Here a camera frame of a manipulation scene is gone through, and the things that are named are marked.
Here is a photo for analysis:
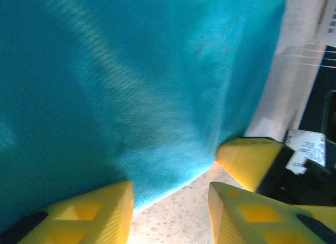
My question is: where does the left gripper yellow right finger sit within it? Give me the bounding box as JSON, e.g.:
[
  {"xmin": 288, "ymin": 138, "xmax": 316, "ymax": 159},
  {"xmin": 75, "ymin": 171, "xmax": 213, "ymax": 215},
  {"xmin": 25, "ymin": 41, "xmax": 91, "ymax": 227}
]
[{"xmin": 208, "ymin": 182, "xmax": 336, "ymax": 244}]

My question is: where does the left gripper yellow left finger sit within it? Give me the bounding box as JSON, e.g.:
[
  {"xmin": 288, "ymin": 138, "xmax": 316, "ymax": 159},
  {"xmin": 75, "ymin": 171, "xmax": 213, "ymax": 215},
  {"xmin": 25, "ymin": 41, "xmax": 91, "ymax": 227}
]
[{"xmin": 0, "ymin": 180, "xmax": 135, "ymax": 244}]

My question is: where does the white plastic basket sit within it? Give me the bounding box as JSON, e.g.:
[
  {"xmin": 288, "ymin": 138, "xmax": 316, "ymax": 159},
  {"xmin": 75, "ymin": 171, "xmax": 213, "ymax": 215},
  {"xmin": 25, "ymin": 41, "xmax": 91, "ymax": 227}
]
[{"xmin": 319, "ymin": 0, "xmax": 336, "ymax": 48}]

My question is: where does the teal t-shirt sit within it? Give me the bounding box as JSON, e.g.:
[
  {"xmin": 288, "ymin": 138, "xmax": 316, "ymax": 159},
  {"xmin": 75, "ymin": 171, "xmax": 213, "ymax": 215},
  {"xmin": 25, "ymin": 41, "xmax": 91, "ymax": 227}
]
[{"xmin": 0, "ymin": 0, "xmax": 289, "ymax": 229}]

